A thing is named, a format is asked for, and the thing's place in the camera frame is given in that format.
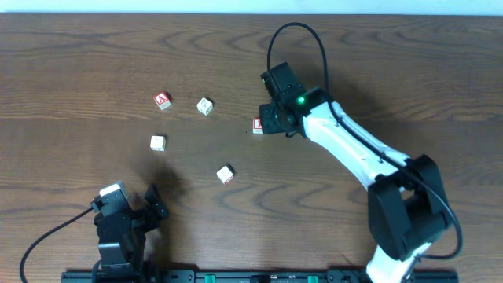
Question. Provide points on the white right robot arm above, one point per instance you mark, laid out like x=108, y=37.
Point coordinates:
x=407, y=205

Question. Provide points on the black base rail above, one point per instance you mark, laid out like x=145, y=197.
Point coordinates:
x=190, y=276

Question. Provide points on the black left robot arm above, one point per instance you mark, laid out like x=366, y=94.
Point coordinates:
x=121, y=230

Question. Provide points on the white block with number three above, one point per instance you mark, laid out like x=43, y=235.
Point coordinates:
x=205, y=106

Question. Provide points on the red letter A block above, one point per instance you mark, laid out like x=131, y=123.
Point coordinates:
x=162, y=100

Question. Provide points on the white block near centre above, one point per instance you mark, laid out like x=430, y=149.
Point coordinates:
x=225, y=174

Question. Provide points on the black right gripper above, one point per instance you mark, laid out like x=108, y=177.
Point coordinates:
x=269, y=119

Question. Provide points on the white block with cow picture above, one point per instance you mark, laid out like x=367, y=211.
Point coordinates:
x=158, y=143

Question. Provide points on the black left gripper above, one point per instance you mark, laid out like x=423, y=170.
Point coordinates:
x=138, y=218

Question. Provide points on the red letter I block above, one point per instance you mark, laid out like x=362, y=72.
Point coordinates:
x=257, y=126

